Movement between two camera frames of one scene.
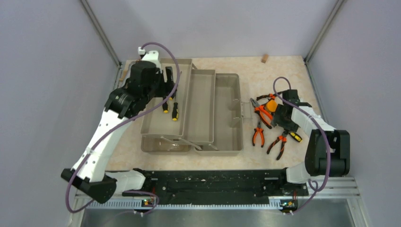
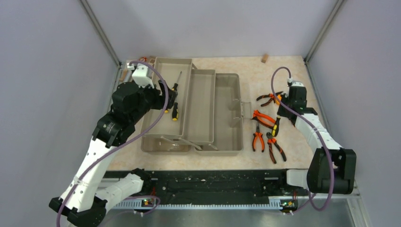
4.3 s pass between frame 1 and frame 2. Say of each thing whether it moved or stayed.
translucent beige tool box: stayed
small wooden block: stayed
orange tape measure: moved
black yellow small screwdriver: moved
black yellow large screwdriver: moved
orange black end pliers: moved
